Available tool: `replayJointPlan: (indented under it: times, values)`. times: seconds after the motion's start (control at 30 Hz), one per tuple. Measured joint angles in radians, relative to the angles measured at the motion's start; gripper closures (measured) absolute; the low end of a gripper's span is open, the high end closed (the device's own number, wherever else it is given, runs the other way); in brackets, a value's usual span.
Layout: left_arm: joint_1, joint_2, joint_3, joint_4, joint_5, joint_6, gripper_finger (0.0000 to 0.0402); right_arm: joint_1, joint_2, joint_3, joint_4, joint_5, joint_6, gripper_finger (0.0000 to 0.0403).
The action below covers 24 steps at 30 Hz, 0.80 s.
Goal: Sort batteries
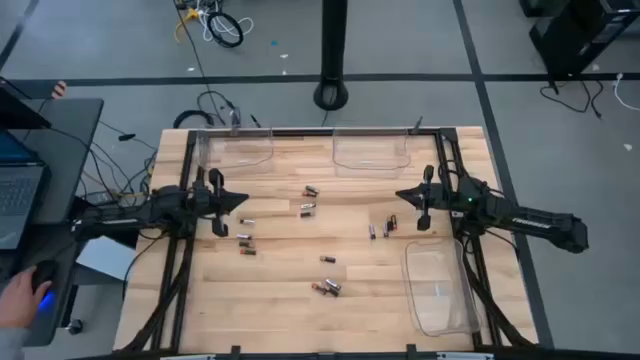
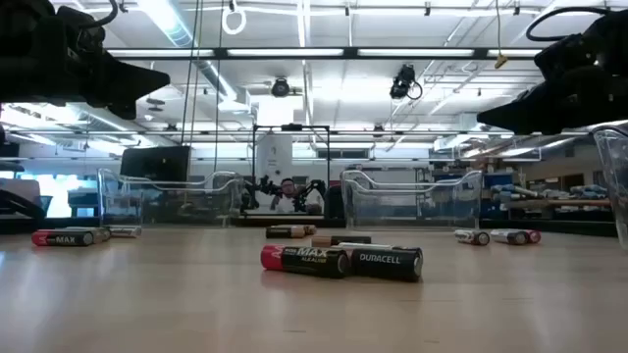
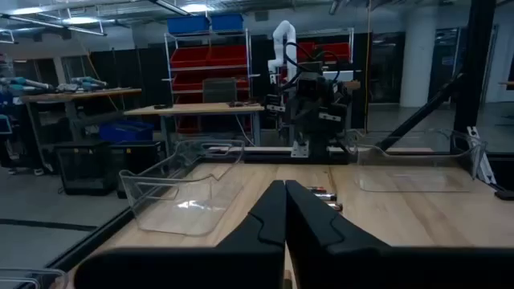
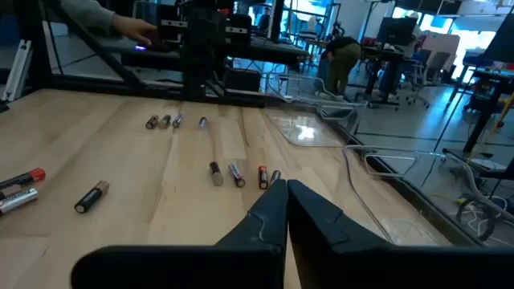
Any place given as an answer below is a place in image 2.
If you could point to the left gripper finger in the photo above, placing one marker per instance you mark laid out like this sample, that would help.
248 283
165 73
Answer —
132 78
125 111

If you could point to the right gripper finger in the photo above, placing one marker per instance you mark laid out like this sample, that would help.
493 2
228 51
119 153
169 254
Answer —
549 105

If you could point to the red black alkaline battery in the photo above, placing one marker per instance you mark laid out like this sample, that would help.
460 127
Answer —
304 262
61 239
125 231
535 237

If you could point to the small black robot arm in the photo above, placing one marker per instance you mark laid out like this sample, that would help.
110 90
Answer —
265 186
314 188

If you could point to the light blue robot arm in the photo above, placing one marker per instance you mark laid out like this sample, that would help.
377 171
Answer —
510 188
589 189

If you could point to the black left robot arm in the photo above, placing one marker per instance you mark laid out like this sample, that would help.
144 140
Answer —
17 49

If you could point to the black monitor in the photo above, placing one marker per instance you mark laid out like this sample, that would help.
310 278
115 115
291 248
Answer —
154 164

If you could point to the wooden workbench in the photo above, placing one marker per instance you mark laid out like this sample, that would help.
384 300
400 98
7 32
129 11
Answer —
564 202

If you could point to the clear plastic bin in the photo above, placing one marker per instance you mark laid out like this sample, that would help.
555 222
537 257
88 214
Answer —
615 186
172 206
407 206

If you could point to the overhead LED light bar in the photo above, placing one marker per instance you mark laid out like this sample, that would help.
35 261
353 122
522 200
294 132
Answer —
284 52

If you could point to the white round pillar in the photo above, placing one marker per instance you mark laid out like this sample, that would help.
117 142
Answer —
274 157

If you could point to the person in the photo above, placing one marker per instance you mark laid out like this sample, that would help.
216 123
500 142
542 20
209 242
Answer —
288 188

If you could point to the black office chair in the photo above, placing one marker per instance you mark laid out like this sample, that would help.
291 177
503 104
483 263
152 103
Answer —
333 203

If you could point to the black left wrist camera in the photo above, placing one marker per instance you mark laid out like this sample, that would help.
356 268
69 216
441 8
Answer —
81 27

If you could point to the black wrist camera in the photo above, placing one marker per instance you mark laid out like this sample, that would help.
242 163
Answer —
559 56
81 27

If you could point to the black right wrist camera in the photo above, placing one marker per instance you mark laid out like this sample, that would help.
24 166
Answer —
559 56

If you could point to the black aluminium table frame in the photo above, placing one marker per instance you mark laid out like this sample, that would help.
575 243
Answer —
564 226

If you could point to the black round overhead camera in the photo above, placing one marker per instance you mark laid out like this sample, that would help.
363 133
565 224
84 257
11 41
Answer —
280 88

